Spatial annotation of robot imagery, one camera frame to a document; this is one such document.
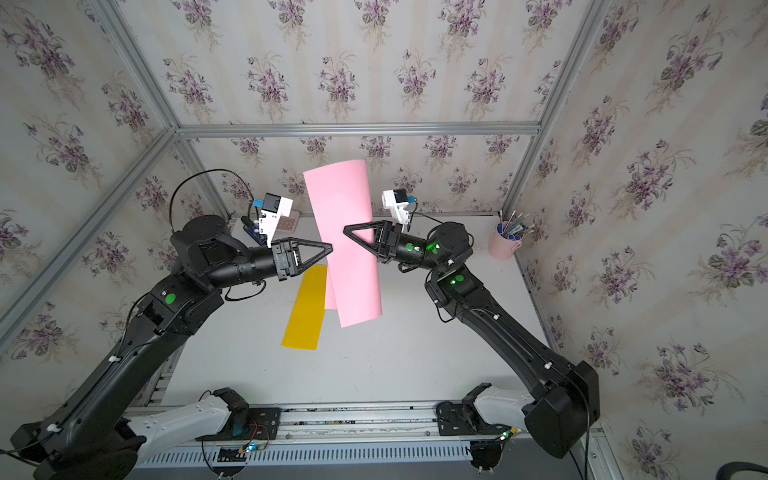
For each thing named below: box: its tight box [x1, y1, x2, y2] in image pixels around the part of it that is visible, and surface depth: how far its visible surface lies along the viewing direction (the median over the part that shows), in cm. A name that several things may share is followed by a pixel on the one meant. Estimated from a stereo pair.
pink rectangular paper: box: [303, 159, 383, 328], surface depth 54 cm
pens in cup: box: [497, 209, 535, 240], surface depth 103 cm
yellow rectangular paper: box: [281, 264, 328, 350], surface depth 92 cm
